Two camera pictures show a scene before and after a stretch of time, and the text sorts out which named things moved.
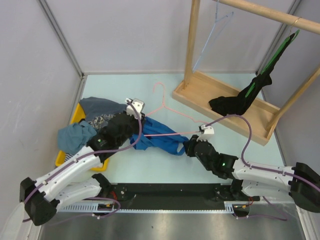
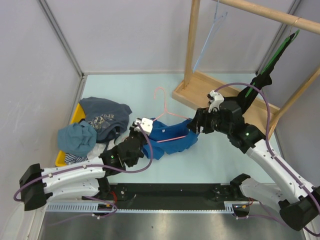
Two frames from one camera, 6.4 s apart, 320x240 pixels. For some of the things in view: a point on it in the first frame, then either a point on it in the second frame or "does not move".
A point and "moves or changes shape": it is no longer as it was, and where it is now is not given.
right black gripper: [189, 146] to [202, 116]
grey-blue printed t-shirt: [98, 111] does not move
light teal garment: [72, 138] does not move
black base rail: [175, 196] does not move
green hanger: [272, 58] does not move
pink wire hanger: [164, 106] moves or changes shape
